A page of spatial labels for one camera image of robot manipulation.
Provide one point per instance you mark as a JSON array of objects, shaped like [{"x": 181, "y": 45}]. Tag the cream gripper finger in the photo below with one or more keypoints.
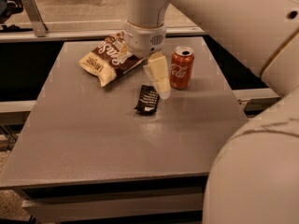
[
  {"x": 159, "y": 68},
  {"x": 151, "y": 77}
]

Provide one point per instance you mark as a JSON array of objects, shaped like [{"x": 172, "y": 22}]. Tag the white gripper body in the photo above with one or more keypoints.
[{"x": 144, "y": 42}]

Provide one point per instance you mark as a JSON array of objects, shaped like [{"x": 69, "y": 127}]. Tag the black rxbar chocolate bar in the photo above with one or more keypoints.
[{"x": 147, "y": 101}]

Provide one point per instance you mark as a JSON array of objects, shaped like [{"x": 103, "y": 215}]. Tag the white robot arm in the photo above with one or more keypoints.
[{"x": 255, "y": 178}]

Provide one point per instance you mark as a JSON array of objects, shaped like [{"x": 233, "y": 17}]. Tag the red coke can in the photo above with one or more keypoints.
[{"x": 181, "y": 67}]

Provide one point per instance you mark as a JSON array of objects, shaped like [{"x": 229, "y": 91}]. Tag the brown white chip bag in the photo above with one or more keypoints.
[{"x": 110, "y": 60}]

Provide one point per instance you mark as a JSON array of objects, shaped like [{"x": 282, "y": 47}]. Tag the grey table drawer front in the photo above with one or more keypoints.
[{"x": 111, "y": 205}]

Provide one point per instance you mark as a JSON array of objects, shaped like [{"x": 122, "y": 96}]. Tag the left metal railing bracket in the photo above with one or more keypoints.
[{"x": 38, "y": 26}]

